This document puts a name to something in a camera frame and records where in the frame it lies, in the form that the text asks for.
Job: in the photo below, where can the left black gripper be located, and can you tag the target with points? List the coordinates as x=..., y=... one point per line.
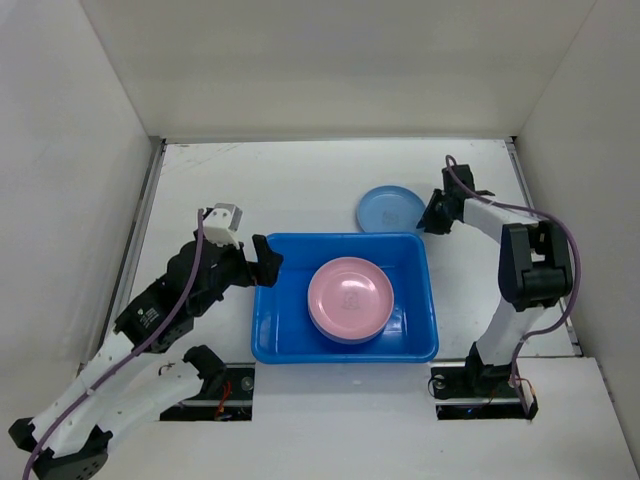
x=264, y=271

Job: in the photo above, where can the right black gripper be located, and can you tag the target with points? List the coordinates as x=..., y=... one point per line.
x=442, y=210

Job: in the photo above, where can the blue plate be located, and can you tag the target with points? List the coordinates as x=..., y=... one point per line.
x=389, y=209

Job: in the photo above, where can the pink plate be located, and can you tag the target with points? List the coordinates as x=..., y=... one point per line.
x=350, y=297

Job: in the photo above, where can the purple plate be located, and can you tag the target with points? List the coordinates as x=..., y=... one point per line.
x=348, y=341

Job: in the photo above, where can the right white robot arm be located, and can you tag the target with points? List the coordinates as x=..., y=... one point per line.
x=538, y=266

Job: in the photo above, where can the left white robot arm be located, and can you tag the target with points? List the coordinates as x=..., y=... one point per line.
x=72, y=439

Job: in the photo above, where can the blue plastic bin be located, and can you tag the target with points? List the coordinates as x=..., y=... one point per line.
x=283, y=332

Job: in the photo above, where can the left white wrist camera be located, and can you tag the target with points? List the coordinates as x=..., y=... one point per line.
x=220, y=224

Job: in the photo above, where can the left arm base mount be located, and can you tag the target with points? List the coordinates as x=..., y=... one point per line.
x=231, y=402

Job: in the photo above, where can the left aluminium rail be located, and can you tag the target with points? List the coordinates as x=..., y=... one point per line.
x=129, y=262

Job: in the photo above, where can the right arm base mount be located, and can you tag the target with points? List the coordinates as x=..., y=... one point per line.
x=470, y=393

